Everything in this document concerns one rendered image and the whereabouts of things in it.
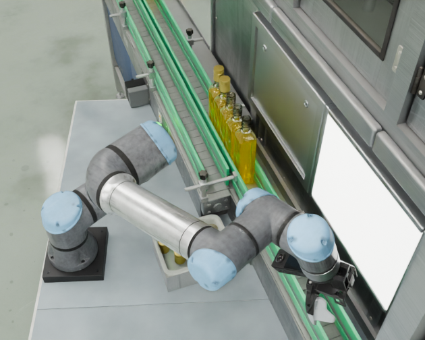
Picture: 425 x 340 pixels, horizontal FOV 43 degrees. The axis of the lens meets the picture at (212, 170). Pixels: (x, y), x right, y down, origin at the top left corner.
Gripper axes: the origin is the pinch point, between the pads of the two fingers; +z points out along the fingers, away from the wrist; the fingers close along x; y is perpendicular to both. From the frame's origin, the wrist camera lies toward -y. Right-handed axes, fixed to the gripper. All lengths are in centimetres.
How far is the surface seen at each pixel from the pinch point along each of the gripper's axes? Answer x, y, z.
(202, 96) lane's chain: 64, -78, 34
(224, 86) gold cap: 52, -53, 6
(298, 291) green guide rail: 1.9, -9.9, 15.8
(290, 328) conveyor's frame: -5.7, -11.6, 28.6
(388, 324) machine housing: -15, 21, -58
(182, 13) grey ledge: 110, -117, 43
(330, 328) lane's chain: -2.3, -0.7, 24.8
